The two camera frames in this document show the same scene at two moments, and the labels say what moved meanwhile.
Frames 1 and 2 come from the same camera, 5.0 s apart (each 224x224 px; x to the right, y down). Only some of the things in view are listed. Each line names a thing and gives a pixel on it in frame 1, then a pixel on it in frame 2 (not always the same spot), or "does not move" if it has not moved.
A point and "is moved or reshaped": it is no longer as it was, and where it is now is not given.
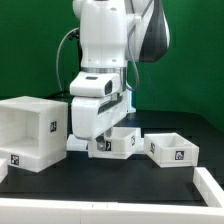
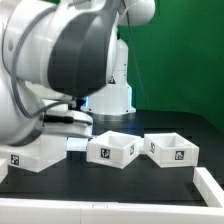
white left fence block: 4,163 does not move
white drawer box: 169,149 does not move
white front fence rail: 62,211 does not move
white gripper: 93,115 to 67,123
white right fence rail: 210,190 does not move
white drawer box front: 120,143 is moved or reshaped
